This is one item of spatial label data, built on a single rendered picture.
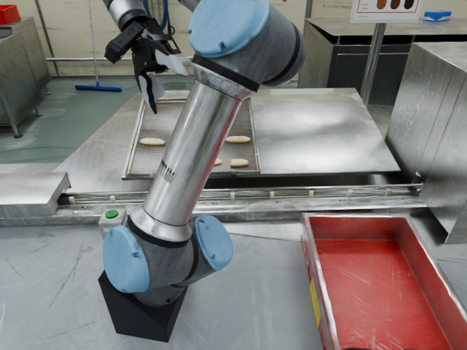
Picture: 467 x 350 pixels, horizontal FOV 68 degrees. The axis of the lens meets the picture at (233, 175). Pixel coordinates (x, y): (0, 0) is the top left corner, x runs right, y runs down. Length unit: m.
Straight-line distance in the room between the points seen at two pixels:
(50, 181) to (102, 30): 3.78
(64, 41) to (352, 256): 4.62
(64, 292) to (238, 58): 0.81
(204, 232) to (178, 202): 0.14
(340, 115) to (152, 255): 1.23
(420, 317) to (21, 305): 1.03
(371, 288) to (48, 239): 0.99
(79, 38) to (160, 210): 4.59
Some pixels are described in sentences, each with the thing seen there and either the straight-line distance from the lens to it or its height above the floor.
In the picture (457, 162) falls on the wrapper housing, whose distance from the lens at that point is 1.21.
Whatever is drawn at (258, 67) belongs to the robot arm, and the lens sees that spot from 0.54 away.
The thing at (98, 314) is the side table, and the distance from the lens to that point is 1.02.
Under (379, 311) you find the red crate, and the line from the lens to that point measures 1.03.
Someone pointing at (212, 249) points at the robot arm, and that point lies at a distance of 0.70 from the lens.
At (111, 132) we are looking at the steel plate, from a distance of 1.82.
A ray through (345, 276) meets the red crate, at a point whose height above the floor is 0.82.
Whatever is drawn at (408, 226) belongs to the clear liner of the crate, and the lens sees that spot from 1.15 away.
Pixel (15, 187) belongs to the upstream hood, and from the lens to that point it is 1.38.
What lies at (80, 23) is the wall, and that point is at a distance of 5.05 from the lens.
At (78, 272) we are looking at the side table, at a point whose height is 0.82.
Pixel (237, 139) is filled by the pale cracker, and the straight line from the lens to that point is 1.43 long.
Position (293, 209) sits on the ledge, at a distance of 1.18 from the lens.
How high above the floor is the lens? 1.62
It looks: 35 degrees down
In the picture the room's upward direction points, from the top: straight up
